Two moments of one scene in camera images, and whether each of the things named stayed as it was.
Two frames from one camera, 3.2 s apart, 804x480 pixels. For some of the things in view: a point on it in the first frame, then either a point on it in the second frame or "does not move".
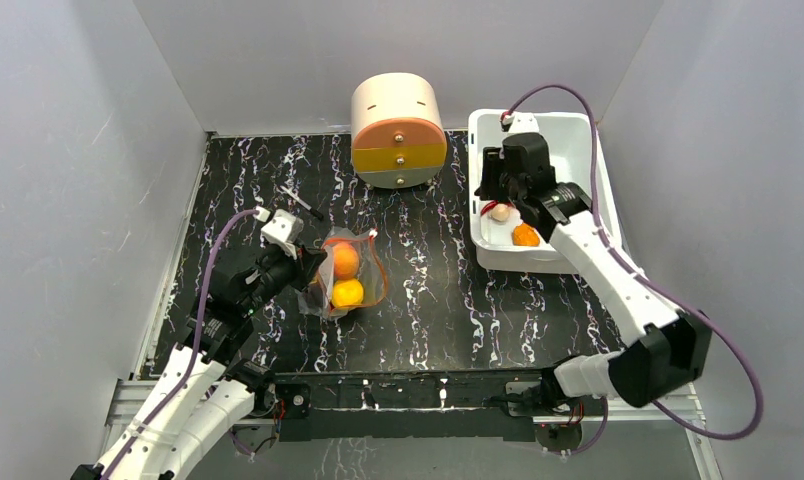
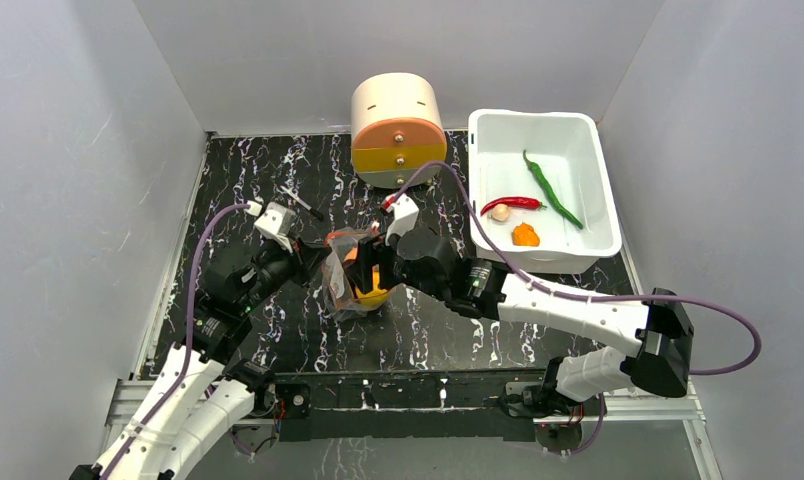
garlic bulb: x=501 y=212 does not move
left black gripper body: x=278 y=271 does not move
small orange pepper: x=523 y=235 does not move
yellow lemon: x=347 y=292 to x=377 y=296
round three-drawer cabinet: x=399 y=139 does not move
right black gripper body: x=494 y=175 to x=389 y=254
